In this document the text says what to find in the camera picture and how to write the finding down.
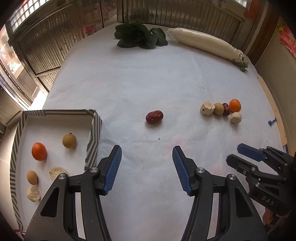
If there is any round beige sugarcane chunk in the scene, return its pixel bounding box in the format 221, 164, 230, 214
49, 166, 69, 181

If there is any large orange mandarin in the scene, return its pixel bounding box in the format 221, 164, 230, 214
31, 142, 47, 161

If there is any tan longan with stem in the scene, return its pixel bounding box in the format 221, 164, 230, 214
62, 133, 77, 149

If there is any dark red jujube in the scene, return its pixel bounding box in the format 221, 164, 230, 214
145, 110, 164, 125
222, 103, 231, 116

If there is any person's right hand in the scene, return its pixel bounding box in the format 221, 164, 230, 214
262, 208, 292, 228

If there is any orange mandarin far right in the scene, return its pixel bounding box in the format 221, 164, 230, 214
229, 99, 241, 113

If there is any tan longan right group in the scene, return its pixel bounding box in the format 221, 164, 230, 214
214, 102, 224, 115

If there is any striped cardboard tray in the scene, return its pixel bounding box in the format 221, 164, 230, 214
10, 109, 102, 233

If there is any long white radish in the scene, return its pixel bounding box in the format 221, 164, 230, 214
167, 27, 248, 72

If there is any dark green leafy vegetable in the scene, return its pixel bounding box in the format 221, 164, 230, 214
114, 23, 168, 50

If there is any red wall poster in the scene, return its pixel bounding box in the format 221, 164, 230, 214
277, 24, 296, 58

